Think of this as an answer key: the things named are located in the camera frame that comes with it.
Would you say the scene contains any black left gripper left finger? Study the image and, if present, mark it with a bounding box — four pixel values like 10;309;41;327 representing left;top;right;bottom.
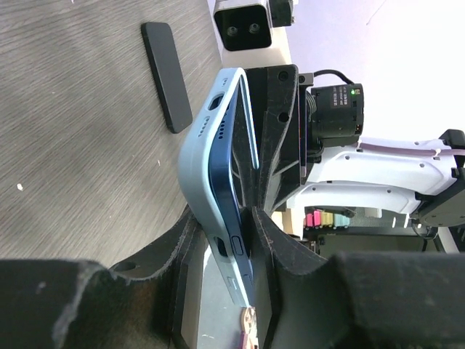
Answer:
1;209;206;348

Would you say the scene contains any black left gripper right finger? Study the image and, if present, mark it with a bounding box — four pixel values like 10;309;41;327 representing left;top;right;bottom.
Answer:
242;207;464;348

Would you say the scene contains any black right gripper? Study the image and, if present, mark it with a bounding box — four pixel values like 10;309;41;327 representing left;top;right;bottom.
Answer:
232;65;364;214

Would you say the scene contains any blue smartphone black screen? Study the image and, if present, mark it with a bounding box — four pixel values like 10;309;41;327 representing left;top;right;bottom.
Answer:
209;87;254;308

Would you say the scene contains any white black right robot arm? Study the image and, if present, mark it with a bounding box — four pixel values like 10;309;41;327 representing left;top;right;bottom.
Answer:
234;65;464;238

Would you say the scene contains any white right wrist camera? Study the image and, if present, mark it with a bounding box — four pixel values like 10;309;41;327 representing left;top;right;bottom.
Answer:
213;0;299;69

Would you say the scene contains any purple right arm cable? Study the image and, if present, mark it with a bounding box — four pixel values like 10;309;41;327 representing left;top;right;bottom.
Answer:
357;141;465;157

